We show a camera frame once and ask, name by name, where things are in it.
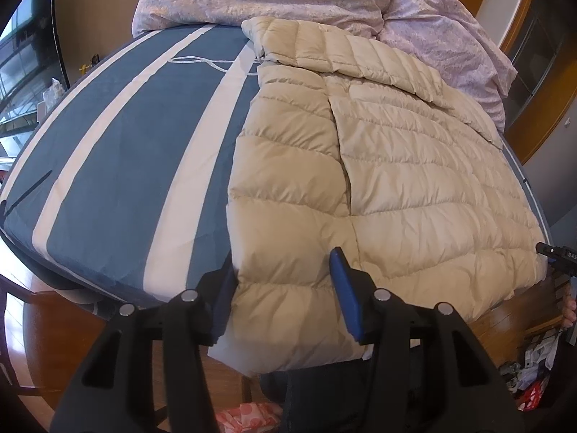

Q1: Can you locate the person's dark pants leg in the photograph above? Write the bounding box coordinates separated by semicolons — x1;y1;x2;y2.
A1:
259;361;376;433

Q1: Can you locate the window with dark frame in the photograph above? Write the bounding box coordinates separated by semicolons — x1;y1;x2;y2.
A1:
0;0;69;158

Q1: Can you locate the beige down jacket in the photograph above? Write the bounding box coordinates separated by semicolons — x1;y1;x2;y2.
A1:
208;17;549;377

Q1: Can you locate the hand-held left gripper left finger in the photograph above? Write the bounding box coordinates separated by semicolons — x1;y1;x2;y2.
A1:
49;258;238;433

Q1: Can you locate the white plastic bag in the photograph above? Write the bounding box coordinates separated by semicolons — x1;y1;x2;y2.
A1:
41;78;65;115

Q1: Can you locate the blue white striped bed sheet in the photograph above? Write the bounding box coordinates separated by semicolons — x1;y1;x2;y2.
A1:
0;25;553;322

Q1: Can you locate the pile of plastic bags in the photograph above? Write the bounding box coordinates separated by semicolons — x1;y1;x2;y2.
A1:
499;331;565;412

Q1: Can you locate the pink spotted cloth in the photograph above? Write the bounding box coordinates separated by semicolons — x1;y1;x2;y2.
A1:
215;403;286;433

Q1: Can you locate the wooden wardrobe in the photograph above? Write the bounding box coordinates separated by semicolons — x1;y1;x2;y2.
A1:
444;0;577;167

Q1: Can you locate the wooden chair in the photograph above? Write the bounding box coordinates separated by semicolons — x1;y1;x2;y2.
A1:
0;274;174;416

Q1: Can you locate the white cord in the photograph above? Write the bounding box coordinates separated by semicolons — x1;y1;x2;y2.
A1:
169;54;263;77

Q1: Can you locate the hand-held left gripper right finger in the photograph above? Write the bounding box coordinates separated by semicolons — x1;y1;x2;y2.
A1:
330;247;527;433

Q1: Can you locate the person's right hand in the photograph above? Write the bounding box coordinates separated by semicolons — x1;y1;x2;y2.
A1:
561;294;577;329

